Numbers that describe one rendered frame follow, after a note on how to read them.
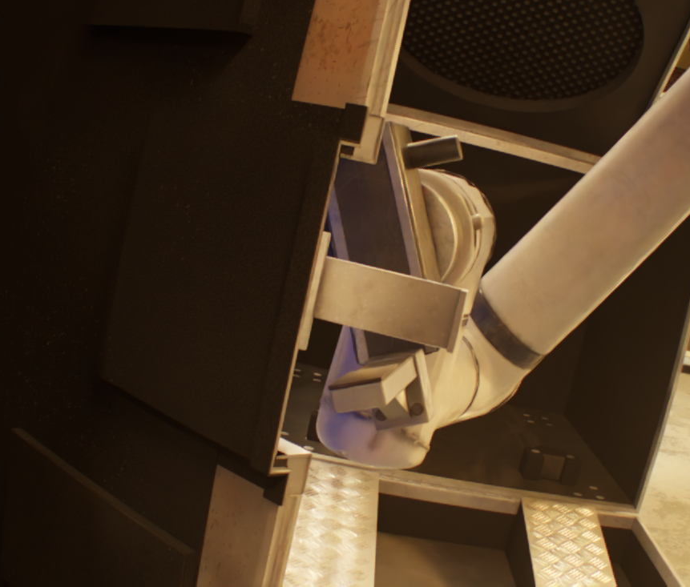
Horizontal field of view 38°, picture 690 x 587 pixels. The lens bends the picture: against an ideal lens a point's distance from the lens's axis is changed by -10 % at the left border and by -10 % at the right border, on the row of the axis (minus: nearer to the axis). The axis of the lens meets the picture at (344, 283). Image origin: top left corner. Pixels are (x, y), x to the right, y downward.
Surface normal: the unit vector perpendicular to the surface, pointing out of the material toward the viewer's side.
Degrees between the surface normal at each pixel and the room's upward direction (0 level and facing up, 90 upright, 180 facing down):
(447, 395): 92
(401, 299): 90
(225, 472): 90
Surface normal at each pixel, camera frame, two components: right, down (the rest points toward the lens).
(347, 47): -0.66, -0.05
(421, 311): -0.20, 0.07
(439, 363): 0.61, 0.28
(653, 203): -0.18, 0.33
